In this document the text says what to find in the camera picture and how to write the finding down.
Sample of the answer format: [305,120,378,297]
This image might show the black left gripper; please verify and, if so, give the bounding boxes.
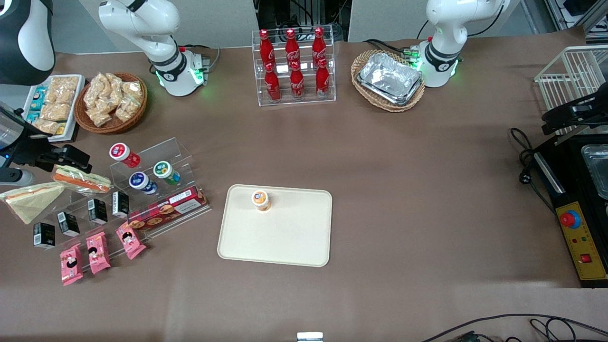
[541,90,608,136]

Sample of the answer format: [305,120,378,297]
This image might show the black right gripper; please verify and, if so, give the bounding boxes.
[0,133,92,174]

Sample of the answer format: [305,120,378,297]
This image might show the triangular white sandwich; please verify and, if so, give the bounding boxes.
[0,183,66,225]

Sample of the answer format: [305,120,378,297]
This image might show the wrapped sandwich with orange filling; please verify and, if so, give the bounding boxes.
[51,164,113,193]

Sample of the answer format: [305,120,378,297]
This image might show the aluminium foil tray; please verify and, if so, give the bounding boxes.
[356,76,424,107]
[360,52,423,98]

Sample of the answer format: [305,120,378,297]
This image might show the beige plastic serving tray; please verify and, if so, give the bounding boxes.
[217,184,333,267]

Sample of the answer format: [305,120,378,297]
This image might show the thin metal strip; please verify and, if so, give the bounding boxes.
[553,124,608,146]

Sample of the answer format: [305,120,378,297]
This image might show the clear bag of crackers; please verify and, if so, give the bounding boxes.
[47,76,80,105]
[32,119,60,136]
[40,102,71,122]

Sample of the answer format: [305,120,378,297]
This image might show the white rectangular dish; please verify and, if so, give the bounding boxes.
[21,74,86,143]

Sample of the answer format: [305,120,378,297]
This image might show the red-lidded yogurt bottle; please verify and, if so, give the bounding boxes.
[109,142,142,169]

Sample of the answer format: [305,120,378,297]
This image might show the clear bag of puffed snacks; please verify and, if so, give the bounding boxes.
[115,95,141,124]
[84,72,108,109]
[97,73,124,113]
[121,81,143,101]
[85,107,113,128]

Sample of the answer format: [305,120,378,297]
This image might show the black drink carton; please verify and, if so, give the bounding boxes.
[112,190,130,219]
[57,211,81,238]
[87,198,109,226]
[33,222,56,250]

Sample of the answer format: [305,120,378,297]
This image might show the steel fryer pan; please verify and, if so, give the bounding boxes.
[580,144,608,201]

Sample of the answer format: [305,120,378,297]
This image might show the blue-lidded yogurt bottle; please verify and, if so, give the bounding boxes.
[129,172,158,196]

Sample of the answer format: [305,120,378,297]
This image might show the black sealing machine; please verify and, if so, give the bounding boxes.
[532,132,608,289]

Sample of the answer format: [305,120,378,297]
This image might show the round brown wicker basket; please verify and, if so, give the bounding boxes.
[74,72,148,135]

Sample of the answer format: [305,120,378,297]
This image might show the large clear acrylic step rack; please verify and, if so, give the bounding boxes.
[26,164,213,274]

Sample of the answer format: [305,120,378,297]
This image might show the green-lidded yogurt bottle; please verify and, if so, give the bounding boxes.
[153,161,181,186]

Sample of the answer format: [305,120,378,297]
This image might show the pink snack packet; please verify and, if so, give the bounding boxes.
[86,231,112,275]
[59,243,84,286]
[115,222,147,260]

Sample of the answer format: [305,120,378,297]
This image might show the red cookie box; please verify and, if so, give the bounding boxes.
[127,186,209,232]

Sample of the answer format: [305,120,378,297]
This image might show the small clear acrylic riser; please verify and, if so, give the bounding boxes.
[109,137,196,196]

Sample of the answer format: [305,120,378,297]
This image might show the orange-lidded yogurt bottle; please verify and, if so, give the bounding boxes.
[251,190,272,213]

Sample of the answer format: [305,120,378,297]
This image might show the white partition panel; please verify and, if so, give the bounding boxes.
[77,0,260,49]
[348,0,430,43]

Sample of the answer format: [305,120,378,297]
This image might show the light woven oval basket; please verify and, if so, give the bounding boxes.
[351,49,426,114]

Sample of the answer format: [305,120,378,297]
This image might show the red cola bottle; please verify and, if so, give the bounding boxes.
[289,61,306,100]
[315,58,331,97]
[311,27,328,65]
[264,62,282,102]
[285,28,301,67]
[259,29,276,68]

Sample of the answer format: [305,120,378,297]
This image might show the clear acrylic bottle rack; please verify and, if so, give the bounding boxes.
[251,28,337,107]

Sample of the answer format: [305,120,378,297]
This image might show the black fryer power cable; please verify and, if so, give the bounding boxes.
[509,127,557,215]

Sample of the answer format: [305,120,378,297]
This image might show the white wire basket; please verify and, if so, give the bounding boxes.
[534,45,608,135]

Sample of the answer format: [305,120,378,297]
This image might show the silver metal handle bar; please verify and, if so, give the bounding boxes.
[534,152,567,196]

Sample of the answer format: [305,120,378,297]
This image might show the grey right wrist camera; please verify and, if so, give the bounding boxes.
[0,168,35,187]

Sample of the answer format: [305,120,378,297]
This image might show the aluminium frame structure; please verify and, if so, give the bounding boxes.
[520,0,608,46]

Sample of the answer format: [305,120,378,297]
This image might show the grey arm base cable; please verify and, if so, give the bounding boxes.
[178,43,222,73]

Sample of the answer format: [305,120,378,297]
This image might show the black arm base cable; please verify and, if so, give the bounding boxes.
[363,38,430,61]

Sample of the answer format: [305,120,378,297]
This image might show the black table cable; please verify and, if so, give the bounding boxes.
[529,317,608,342]
[419,313,608,342]

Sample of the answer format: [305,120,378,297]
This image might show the black cable bundle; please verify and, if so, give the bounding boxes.
[254,0,351,42]

